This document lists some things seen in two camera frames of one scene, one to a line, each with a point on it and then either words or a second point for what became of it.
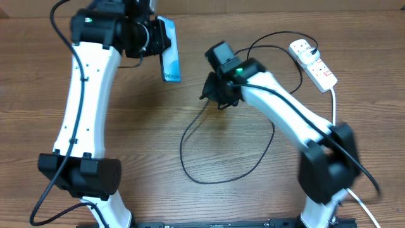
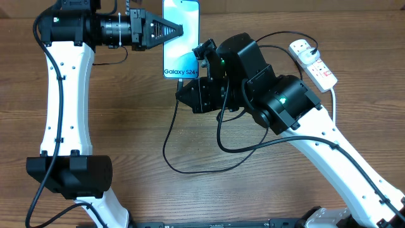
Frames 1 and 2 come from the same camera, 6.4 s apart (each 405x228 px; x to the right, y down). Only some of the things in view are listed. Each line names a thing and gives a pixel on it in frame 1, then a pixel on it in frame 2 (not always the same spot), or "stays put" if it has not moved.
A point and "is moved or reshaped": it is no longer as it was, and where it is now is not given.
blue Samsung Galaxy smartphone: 169,57 is moved or reshaped
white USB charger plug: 307,57 stays put
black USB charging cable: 249,49 to 252,155
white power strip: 317,71 stays put
